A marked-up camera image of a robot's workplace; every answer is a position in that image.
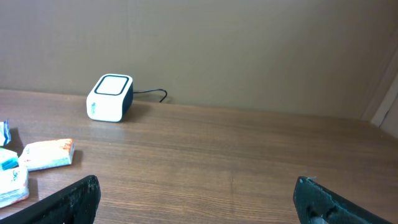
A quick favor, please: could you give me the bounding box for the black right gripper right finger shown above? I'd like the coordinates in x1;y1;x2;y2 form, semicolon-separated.
293;176;391;224

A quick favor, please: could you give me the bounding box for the white barcode scanner box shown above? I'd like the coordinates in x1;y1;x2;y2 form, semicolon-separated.
86;73;134;123

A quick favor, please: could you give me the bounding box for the blue yellow snack bag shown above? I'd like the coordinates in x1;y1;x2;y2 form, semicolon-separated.
0;120;11;146

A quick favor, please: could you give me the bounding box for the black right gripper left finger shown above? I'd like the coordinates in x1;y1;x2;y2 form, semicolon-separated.
1;175;101;224

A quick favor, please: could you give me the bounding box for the black scanner cable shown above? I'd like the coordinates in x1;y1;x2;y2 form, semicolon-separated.
132;88;169;103

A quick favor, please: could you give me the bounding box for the small teal box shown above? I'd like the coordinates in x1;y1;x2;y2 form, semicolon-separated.
0;147;18;170

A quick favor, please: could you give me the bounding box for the small orange box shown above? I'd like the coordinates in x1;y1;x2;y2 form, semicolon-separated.
1;166;29;208
17;139;75;172

